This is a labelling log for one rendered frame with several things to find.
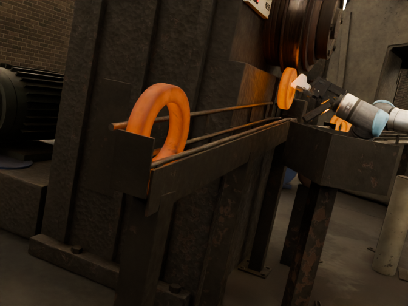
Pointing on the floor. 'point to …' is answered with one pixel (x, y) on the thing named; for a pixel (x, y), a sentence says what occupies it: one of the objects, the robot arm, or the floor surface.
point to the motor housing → (302, 190)
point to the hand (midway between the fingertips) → (288, 83)
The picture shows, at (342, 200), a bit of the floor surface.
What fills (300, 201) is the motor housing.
